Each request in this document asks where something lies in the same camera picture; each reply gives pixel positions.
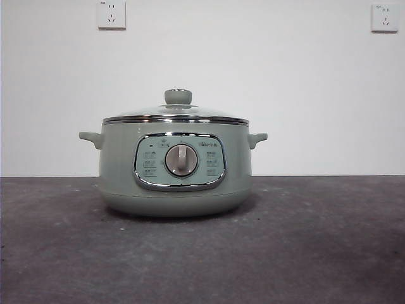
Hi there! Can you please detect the white wall socket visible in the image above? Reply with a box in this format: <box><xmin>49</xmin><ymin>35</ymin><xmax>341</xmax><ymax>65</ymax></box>
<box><xmin>370</xmin><ymin>3</ymin><xmax>399</xmax><ymax>34</ymax></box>
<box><xmin>97</xmin><ymin>0</ymin><xmax>127</xmax><ymax>31</ymax></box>

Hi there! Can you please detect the pale green electric pot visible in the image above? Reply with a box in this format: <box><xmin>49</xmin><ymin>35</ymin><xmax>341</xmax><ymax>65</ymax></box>
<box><xmin>78</xmin><ymin>118</ymin><xmax>269</xmax><ymax>218</ymax></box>

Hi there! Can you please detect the glass lid with green knob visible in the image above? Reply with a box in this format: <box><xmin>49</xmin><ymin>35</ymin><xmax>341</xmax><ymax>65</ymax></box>
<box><xmin>103</xmin><ymin>89</ymin><xmax>249</xmax><ymax>124</ymax></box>

